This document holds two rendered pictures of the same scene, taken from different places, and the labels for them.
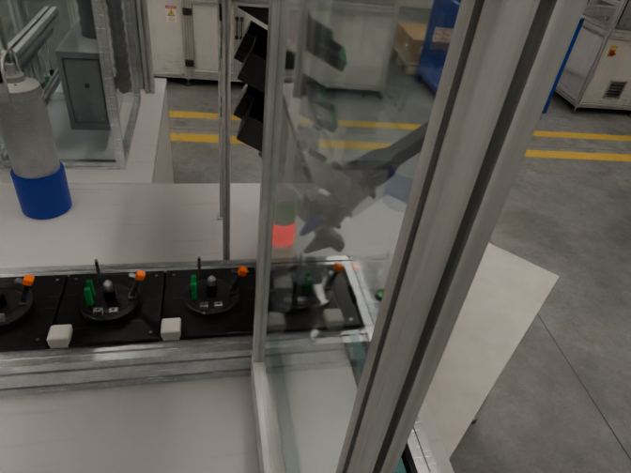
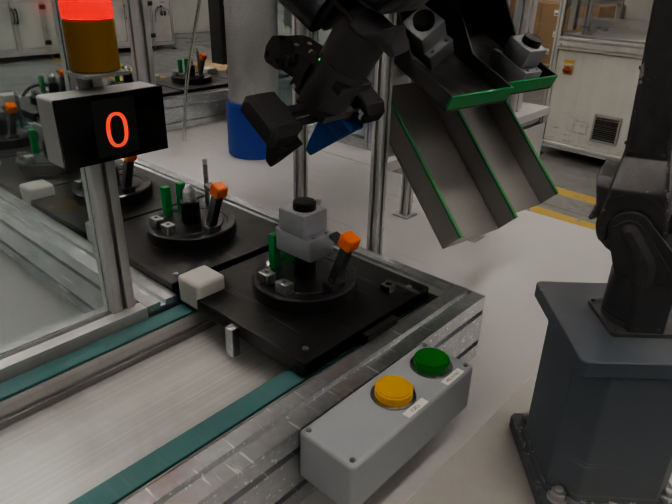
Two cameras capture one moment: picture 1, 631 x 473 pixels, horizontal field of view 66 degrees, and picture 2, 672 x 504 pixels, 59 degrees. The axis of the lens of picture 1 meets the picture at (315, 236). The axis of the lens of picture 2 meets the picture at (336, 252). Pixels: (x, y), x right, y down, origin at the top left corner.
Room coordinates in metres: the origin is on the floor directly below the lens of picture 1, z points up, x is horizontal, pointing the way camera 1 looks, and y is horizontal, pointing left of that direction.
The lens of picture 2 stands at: (0.62, -0.61, 1.37)
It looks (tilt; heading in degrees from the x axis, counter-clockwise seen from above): 26 degrees down; 57
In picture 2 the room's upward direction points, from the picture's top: 1 degrees clockwise
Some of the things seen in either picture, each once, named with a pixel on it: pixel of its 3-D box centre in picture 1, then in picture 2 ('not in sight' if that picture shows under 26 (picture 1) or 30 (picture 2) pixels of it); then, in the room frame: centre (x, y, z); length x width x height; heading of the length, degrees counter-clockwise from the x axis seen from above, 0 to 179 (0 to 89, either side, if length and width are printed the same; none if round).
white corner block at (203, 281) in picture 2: not in sight; (201, 287); (0.85, 0.07, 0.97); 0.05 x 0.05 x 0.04; 15
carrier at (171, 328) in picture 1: (211, 287); (190, 207); (0.90, 0.25, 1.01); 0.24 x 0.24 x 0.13; 15
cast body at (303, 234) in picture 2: not in sight; (299, 224); (0.96, 0.01, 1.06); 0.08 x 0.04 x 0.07; 105
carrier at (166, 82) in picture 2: not in sight; (190, 68); (1.36, 1.49, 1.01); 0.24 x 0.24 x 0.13; 15
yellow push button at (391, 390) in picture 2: not in sight; (393, 393); (0.94, -0.23, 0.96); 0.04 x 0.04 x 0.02
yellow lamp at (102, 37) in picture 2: not in sight; (91, 44); (0.75, 0.06, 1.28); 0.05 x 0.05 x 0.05
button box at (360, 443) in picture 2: not in sight; (391, 416); (0.94, -0.23, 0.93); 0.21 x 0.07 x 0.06; 15
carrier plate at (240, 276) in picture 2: not in sight; (305, 293); (0.97, 0.00, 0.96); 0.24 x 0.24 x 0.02; 15
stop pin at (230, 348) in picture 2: not in sight; (232, 340); (0.84, -0.03, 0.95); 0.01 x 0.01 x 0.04; 15
